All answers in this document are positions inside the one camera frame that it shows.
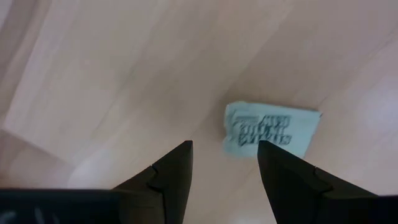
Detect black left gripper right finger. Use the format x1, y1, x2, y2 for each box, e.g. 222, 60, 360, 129
257, 140, 398, 224

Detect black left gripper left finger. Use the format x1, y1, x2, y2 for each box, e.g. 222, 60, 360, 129
0, 140, 193, 224

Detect green stevia packet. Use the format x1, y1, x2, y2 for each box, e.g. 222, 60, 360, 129
224, 101, 323, 159

